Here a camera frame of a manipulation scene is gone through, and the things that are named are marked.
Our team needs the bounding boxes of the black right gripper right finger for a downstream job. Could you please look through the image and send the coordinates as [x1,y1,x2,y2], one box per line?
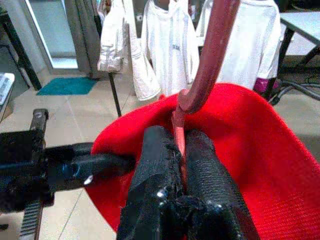
[185,128,261,240]

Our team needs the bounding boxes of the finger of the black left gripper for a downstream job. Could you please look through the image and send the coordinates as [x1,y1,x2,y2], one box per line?
[47,152,138,192]
[43,141,95,162]

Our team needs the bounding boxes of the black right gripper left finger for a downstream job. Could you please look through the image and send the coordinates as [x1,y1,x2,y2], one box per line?
[117,124,187,240]

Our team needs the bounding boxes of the red garment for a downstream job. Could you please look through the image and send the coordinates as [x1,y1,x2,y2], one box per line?
[84,82,320,240]

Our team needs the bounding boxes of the red clothes hanger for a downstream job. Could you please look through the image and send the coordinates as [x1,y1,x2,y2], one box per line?
[171,0,242,195]

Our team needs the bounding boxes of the teal floor mat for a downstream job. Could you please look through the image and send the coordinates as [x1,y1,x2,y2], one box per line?
[36,76,99,97]

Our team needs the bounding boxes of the black clothes rack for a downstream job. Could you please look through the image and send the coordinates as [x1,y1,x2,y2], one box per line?
[92,13,123,118]

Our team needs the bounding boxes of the white labelled box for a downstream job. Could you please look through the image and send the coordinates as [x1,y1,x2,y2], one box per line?
[0,71,16,122]

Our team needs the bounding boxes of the white hanging cloth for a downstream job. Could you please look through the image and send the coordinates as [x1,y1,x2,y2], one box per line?
[121,0,162,102]

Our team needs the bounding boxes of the magenta cloth piece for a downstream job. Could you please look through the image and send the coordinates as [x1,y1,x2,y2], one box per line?
[252,76,280,95]

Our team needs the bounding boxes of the white hooded sweatshirt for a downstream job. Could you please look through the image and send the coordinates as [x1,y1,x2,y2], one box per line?
[140,0,201,98]

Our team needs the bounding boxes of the white jacket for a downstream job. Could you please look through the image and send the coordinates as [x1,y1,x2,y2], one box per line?
[96,0,130,75]

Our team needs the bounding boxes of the grey curtain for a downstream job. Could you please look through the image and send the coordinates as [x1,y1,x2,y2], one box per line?
[64,0,104,80]

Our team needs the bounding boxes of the white t-shirt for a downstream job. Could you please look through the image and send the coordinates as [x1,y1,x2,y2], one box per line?
[195,0,283,91]

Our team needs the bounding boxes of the white table black legs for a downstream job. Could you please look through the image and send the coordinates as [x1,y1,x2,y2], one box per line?
[276,11,320,76]

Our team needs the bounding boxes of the black frame table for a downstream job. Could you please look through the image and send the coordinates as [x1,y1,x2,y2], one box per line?
[0,4,43,91]

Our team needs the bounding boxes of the glass door white frame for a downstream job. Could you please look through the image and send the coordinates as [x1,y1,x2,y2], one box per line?
[23,0,80,70]

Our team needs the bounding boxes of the thick grey cable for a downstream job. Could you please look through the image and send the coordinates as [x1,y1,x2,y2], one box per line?
[268,79,320,106]

